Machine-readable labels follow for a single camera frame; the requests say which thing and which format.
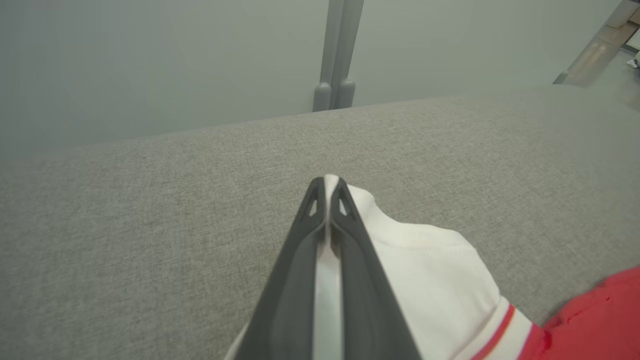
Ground red jersey shirt white sleeves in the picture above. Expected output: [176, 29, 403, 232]
[223, 173, 640, 360]

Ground grey metal double post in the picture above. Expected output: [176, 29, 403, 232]
[312, 0, 365, 112]

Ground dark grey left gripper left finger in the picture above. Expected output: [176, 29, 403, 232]
[235, 176, 329, 360]

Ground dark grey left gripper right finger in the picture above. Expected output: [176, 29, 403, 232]
[329, 176, 424, 360]

